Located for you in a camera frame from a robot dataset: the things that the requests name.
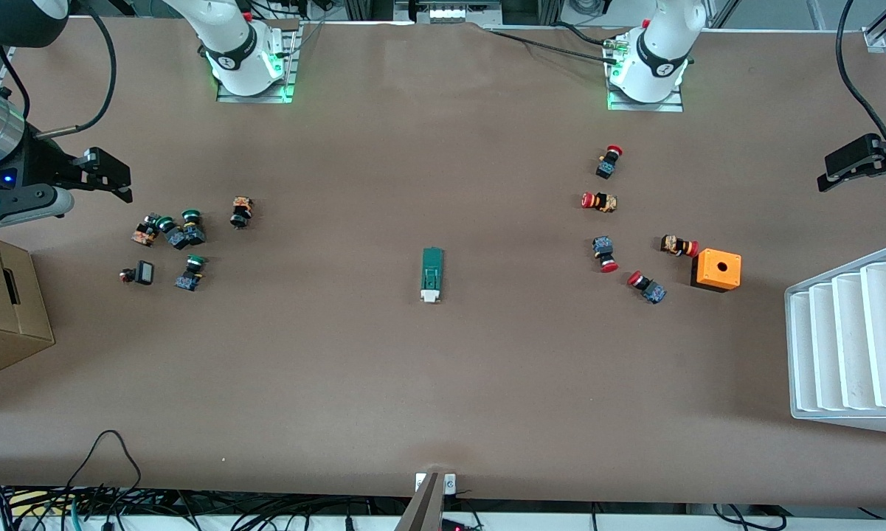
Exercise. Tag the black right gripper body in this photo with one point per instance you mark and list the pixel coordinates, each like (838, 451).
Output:
(42, 164)

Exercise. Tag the green circuit board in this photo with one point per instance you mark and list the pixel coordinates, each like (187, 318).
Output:
(432, 269)

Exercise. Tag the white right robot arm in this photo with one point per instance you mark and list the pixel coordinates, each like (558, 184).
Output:
(229, 37)

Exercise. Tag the green pushbutton blue block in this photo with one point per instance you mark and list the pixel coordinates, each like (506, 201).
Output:
(175, 238)
(188, 279)

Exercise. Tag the rectangular white lens pushbutton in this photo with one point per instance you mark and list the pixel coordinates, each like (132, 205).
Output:
(144, 273)

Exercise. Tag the brown cardboard box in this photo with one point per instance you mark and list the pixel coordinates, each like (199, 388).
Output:
(0, 332)

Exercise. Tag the white slotted tray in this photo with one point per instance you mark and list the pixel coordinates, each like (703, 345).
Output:
(848, 346)

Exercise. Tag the red mushroom button orange block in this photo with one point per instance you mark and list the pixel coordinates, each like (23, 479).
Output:
(603, 202)
(675, 244)

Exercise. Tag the red mushroom button blue block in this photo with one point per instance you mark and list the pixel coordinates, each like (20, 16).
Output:
(603, 247)
(607, 168)
(653, 291)

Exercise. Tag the white power strip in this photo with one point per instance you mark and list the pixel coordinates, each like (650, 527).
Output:
(446, 12)

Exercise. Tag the black device red light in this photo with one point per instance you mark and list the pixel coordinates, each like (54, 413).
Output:
(454, 525)

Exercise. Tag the black selector switch orange block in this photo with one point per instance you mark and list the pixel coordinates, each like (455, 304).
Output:
(241, 214)
(145, 234)

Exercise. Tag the orange button enclosure box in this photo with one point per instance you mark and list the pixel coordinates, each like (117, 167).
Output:
(719, 269)

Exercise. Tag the aluminium left arm base plate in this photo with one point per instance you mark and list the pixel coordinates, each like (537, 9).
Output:
(645, 107)

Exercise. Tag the white mounting bracket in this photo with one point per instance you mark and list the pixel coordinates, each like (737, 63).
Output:
(450, 484)
(420, 483)

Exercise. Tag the grey camera mounting post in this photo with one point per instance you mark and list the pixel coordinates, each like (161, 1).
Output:
(422, 509)

